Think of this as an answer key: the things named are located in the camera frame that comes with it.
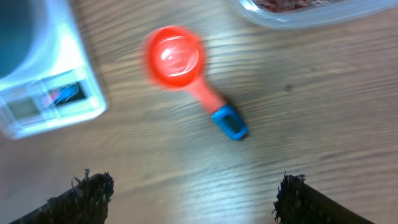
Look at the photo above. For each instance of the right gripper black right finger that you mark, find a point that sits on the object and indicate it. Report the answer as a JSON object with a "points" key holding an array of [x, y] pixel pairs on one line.
{"points": [[299, 203]]}

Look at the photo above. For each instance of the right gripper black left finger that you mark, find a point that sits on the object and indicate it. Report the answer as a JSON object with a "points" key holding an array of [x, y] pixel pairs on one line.
{"points": [[87, 202]]}

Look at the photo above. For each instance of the red plastic scoop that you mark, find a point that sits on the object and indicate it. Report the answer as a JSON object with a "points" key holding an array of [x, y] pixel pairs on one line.
{"points": [[175, 59]]}

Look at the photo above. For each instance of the white digital kitchen scale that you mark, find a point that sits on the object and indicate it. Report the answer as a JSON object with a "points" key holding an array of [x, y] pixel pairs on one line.
{"points": [[56, 86]]}

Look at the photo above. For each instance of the blue plastic bowl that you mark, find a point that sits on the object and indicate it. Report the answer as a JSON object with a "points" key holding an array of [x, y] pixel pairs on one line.
{"points": [[17, 33]]}

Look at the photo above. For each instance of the clear plastic food container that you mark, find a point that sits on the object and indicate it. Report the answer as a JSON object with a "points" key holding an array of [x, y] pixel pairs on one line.
{"points": [[321, 13]]}

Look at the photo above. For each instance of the red adzuki beans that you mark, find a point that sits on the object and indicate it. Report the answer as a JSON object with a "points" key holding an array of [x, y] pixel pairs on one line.
{"points": [[279, 6]]}

